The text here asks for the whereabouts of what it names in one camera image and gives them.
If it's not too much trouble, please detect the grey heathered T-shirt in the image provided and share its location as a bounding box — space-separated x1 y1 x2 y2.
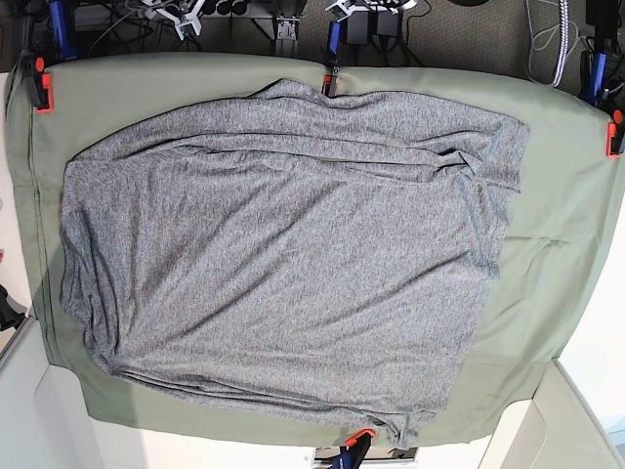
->
61 80 529 448

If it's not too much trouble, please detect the black power adapter left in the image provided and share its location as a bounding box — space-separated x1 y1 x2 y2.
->
342 11 369 46

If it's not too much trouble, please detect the black power adapter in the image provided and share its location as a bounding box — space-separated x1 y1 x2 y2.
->
342 11 369 46
374 11 402 38

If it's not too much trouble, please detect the black power adapter right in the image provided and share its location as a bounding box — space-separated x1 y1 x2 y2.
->
374 11 402 38

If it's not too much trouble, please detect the bottom orange black clamp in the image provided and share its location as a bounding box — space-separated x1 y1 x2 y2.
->
330 429 376 469

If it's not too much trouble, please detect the green table cloth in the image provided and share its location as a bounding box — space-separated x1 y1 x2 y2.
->
1 53 624 447

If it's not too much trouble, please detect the right orange black clamp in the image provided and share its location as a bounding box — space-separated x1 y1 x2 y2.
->
605 109 625 158

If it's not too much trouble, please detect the aluminium frame bracket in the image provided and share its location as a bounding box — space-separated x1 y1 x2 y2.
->
274 18 300 59

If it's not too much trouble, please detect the blue clamp handle centre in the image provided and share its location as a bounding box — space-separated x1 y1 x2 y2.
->
325 21 341 67

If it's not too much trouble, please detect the blue clamp handle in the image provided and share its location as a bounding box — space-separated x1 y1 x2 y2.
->
578 50 607 107
48 0 78 62
325 21 341 67

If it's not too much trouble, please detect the blue clamp handle right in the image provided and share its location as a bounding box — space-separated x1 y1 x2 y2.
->
578 50 607 107

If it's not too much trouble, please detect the blue clamp handle left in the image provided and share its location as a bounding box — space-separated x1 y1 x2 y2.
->
48 0 78 62

